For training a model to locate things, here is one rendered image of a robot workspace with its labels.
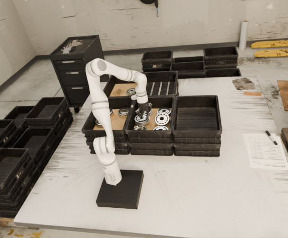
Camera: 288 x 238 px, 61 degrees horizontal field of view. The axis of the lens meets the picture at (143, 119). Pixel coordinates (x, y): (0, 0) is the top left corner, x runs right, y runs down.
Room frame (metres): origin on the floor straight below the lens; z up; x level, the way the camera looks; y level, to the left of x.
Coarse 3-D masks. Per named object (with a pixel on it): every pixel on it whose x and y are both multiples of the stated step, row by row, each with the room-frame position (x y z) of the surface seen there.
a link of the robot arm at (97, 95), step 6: (90, 72) 1.22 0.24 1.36; (90, 78) 1.22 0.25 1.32; (96, 78) 1.24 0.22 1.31; (90, 84) 1.20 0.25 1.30; (96, 84) 1.21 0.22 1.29; (90, 90) 1.17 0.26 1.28; (96, 90) 1.16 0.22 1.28; (102, 90) 1.19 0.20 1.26; (96, 96) 1.12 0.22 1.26; (102, 96) 1.13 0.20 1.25; (96, 102) 1.10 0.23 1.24
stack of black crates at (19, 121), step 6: (18, 108) 2.54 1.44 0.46; (24, 108) 2.52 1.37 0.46; (30, 108) 2.50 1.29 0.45; (12, 114) 2.44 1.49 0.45; (18, 114) 2.52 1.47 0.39; (24, 114) 2.51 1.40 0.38; (18, 120) 2.40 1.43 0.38; (24, 120) 2.22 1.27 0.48; (18, 126) 2.28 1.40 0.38; (24, 126) 2.17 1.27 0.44
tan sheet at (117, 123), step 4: (116, 112) 1.57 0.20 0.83; (112, 116) 1.53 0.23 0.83; (116, 116) 1.52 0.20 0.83; (112, 120) 1.48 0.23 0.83; (116, 120) 1.47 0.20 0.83; (120, 120) 1.46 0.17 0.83; (124, 120) 1.45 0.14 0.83; (112, 124) 1.43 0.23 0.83; (116, 124) 1.42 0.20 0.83; (120, 124) 1.41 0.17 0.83; (96, 128) 1.41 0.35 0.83; (100, 128) 1.40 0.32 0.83; (112, 128) 1.38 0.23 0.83; (116, 128) 1.37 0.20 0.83; (120, 128) 1.37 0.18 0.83
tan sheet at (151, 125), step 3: (171, 108) 1.50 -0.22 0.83; (153, 111) 1.50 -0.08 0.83; (156, 111) 1.50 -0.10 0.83; (153, 114) 1.47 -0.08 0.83; (156, 114) 1.46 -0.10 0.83; (150, 117) 1.44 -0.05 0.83; (153, 117) 1.43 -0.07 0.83; (150, 120) 1.40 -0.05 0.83; (153, 120) 1.39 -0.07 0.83; (150, 123) 1.37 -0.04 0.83; (153, 123) 1.36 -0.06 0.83; (135, 126) 1.36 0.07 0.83; (144, 126) 1.35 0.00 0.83; (147, 126) 1.34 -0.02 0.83; (150, 126) 1.33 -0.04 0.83; (153, 126) 1.33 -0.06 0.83; (156, 126) 1.32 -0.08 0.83; (168, 126) 1.30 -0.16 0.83; (150, 129) 1.30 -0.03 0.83
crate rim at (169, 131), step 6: (150, 96) 1.56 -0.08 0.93; (156, 96) 1.55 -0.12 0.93; (162, 96) 1.53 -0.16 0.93; (168, 96) 1.52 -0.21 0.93; (174, 96) 1.51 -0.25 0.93; (174, 102) 1.43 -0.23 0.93; (132, 108) 1.45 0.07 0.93; (126, 126) 1.25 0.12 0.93; (126, 132) 1.20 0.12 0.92; (132, 132) 1.19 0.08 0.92; (138, 132) 1.18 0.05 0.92; (144, 132) 1.17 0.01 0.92; (150, 132) 1.16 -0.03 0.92; (156, 132) 1.15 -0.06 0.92; (162, 132) 1.14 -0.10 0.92; (168, 132) 1.13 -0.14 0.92
